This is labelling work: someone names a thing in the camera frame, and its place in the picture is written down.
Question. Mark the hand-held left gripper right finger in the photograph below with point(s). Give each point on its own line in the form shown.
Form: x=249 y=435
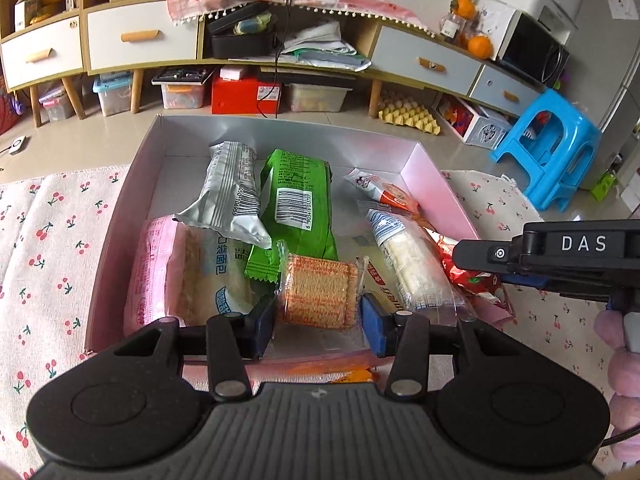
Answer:
x=375 y=327

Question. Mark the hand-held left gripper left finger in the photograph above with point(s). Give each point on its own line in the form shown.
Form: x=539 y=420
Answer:
x=262 y=327

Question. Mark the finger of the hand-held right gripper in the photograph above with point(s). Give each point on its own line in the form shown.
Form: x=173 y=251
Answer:
x=480 y=256
x=525 y=280

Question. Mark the red snack packet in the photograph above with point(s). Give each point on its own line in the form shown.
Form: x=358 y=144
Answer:
x=470 y=280

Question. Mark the orange cracker packet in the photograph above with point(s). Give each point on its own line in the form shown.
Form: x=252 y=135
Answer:
x=316 y=290

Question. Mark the green snack packet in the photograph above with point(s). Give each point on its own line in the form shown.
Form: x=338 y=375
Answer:
x=295 y=185

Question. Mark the pink cardboard box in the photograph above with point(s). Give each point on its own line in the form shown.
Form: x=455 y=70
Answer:
x=280 y=130

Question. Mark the person's right hand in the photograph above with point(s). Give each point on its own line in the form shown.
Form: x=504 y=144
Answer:
x=627 y=390

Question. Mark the white blue bread packet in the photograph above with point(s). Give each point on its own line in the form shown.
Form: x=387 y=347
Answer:
x=411 y=260

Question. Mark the green bag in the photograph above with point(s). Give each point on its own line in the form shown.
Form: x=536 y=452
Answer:
x=603 y=186

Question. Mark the pink bread packet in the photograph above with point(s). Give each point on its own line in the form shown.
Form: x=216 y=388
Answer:
x=167 y=270

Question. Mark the orange white snack packet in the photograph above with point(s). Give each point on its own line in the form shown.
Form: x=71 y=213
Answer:
x=387 y=191

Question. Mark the blue plastic stool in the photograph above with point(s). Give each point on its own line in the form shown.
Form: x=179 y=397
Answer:
x=550 y=145

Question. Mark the printed white box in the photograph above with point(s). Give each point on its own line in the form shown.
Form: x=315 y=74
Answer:
x=475 y=122

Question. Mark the grey barcoded snack packet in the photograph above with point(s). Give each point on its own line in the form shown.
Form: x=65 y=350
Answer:
x=230 y=190

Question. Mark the yellow egg tray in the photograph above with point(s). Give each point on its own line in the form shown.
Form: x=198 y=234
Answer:
x=410 y=114

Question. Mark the small grey cabinet drawer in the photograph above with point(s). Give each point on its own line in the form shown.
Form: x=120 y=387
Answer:
x=505 y=91

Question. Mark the silver refrigerator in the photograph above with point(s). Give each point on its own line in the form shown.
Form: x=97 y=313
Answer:
x=615 y=100

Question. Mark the large grey cabinet drawer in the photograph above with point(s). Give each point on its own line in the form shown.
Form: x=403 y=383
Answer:
x=427 y=62

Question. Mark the orange fruit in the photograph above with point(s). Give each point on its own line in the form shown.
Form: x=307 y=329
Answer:
x=480 y=47
x=463 y=6

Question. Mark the low wooden cabinet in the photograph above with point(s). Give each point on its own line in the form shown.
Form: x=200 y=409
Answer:
x=370 y=77

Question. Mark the black microwave oven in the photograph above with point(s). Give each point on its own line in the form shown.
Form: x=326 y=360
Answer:
x=535 y=50

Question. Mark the cherry print tablecloth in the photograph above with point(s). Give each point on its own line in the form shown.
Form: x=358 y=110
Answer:
x=50 y=260

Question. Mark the clear food container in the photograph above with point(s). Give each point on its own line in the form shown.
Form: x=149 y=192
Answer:
x=317 y=97

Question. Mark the glass jar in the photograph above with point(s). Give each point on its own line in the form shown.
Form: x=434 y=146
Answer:
x=451 y=26

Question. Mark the red box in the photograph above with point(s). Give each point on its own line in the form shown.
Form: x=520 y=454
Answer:
x=240 y=96

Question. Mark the black lid storage bin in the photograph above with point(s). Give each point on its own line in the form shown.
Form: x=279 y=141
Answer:
x=182 y=89

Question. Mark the small white box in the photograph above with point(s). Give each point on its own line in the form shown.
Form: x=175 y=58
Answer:
x=232 y=72

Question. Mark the pile of papers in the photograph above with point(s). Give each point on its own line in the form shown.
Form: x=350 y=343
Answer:
x=325 y=47

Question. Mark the paper note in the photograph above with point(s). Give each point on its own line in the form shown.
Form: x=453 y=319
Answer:
x=617 y=0

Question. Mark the blue lid storage bin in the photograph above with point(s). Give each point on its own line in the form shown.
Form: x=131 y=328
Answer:
x=114 y=96

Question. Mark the black case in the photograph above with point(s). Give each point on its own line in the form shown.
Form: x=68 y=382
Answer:
x=242 y=40

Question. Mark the clear storage bin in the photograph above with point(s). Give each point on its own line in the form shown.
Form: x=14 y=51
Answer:
x=57 y=102

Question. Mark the white cabinet drawer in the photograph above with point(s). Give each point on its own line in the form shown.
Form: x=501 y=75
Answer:
x=40 y=55
x=142 y=35

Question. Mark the red printed bag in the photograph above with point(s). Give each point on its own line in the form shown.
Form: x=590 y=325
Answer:
x=10 y=115

